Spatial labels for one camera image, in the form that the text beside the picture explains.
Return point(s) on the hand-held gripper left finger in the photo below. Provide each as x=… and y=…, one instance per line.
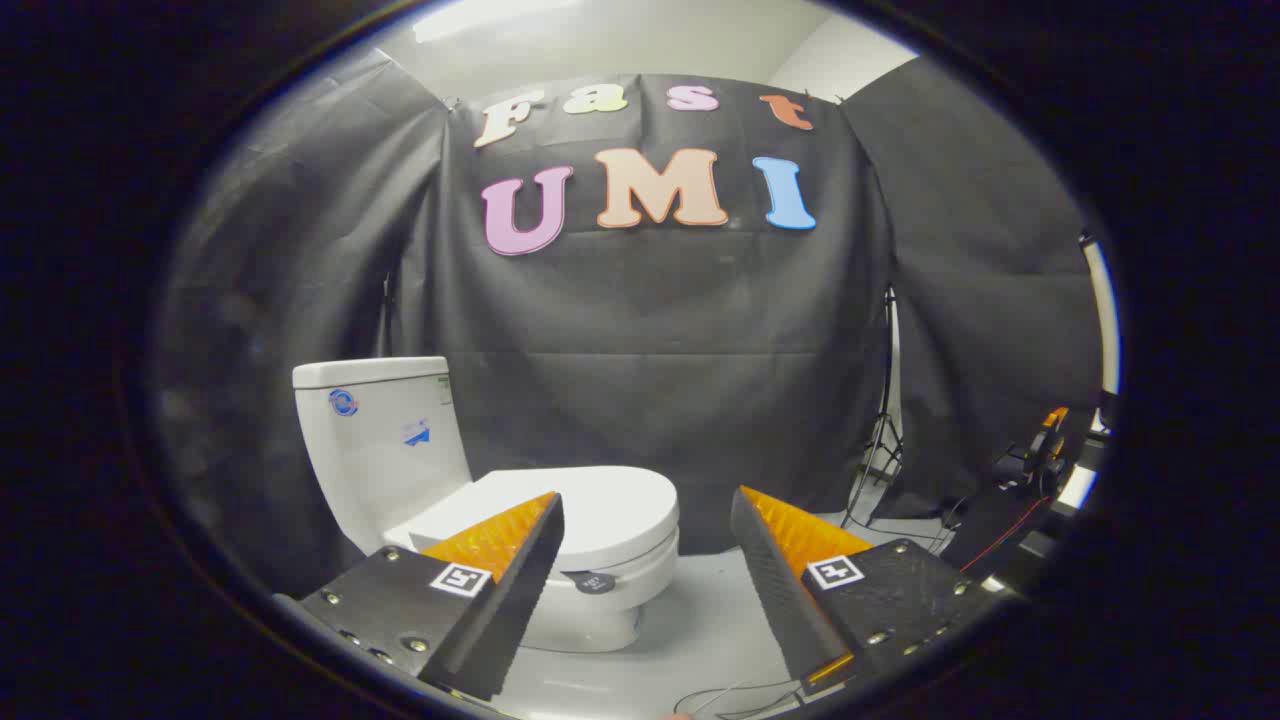
x=510, y=610

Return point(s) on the white toilet seat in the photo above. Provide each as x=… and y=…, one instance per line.
x=648, y=575

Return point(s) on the black orange device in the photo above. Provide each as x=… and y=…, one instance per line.
x=1045, y=450

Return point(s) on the black light stand tripod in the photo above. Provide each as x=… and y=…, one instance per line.
x=886, y=430

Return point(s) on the white toilet lid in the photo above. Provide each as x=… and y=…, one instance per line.
x=610, y=510

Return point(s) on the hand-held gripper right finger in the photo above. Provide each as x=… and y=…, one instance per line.
x=775, y=580

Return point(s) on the white toilet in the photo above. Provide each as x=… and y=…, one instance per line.
x=380, y=460

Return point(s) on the black backdrop cloth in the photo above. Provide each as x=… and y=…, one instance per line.
x=650, y=320

